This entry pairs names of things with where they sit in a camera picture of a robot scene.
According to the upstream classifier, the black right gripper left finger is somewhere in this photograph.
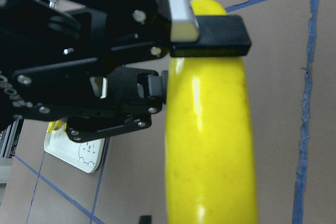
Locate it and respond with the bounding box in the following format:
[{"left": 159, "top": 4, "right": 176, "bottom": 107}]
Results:
[{"left": 137, "top": 70, "right": 169, "bottom": 104}]

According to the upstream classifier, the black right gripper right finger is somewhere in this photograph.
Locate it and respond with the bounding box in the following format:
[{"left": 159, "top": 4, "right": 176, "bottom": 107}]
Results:
[{"left": 158, "top": 0, "right": 252, "bottom": 58}]

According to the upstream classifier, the bright yellow-green banana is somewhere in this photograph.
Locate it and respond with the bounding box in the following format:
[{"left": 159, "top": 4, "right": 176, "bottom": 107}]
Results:
[{"left": 47, "top": 120, "right": 66, "bottom": 134}]

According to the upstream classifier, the white bear tray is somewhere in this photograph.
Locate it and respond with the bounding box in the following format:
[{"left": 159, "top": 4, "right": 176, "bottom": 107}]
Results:
[{"left": 44, "top": 129, "right": 105, "bottom": 173}]

